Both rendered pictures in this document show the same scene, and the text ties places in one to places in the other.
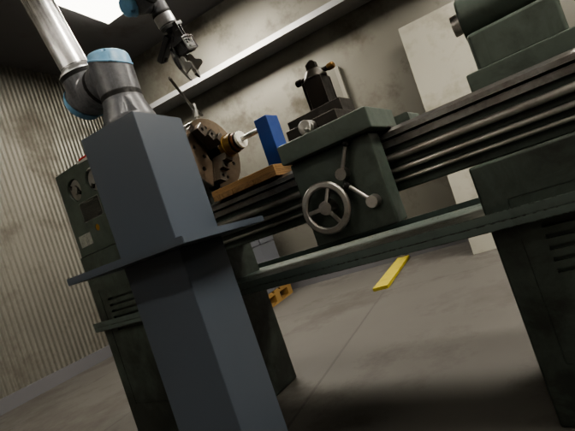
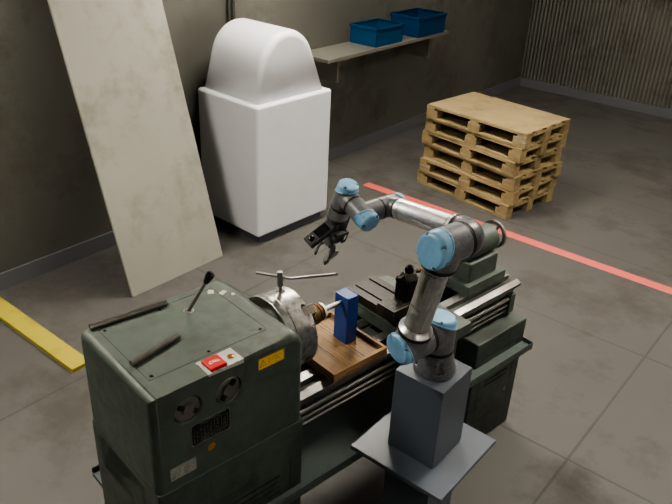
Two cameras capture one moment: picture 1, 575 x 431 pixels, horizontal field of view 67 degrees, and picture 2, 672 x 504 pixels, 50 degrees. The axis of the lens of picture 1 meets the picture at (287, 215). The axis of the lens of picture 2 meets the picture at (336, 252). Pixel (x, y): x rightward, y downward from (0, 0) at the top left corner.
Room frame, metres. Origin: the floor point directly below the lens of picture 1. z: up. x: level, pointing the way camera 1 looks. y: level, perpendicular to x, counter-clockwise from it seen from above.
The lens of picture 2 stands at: (1.10, 2.43, 2.66)
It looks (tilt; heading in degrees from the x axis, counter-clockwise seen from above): 28 degrees down; 284
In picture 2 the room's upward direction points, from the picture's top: 3 degrees clockwise
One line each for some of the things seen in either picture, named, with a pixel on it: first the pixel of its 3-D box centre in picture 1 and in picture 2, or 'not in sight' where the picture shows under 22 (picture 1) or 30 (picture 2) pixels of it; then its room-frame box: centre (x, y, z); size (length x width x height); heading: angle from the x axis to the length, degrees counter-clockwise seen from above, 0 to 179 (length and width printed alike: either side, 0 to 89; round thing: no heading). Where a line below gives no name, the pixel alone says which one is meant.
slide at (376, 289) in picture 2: (341, 127); (394, 305); (1.47, -0.27, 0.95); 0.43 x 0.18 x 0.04; 147
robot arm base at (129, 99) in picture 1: (127, 112); (435, 357); (1.22, 0.34, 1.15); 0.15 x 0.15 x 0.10
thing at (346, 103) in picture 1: (321, 117); (401, 304); (1.43, -0.21, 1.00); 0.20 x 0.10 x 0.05; 57
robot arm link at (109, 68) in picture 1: (112, 74); (437, 330); (1.23, 0.34, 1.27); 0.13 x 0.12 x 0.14; 53
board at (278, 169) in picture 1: (269, 180); (332, 344); (1.68, 0.02, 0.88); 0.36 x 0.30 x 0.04; 147
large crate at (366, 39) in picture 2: not in sight; (376, 32); (2.47, -4.43, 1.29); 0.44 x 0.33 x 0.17; 66
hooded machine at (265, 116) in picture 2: not in sight; (265, 126); (2.99, -2.78, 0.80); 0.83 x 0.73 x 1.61; 66
